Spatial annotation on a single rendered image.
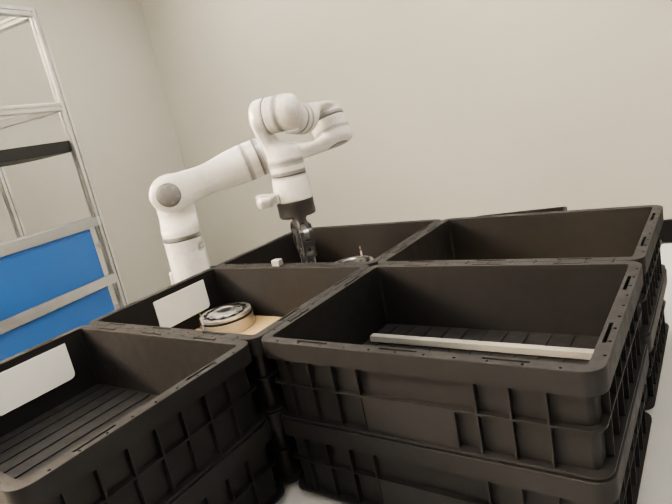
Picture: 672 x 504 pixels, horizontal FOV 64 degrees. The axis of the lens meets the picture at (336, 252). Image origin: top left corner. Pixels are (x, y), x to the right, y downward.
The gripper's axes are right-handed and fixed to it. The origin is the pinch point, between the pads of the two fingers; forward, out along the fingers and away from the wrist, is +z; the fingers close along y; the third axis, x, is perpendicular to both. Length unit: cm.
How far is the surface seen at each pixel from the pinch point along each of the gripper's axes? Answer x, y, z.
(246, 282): 13.4, -1.8, -0.4
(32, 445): 47, -33, 6
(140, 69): 54, 385, -100
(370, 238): -16.4, 10.1, -0.1
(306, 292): 3.2, -12.8, 1.5
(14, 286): 116, 159, 15
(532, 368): -9, -68, -3
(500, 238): -36.9, -12.0, 1.3
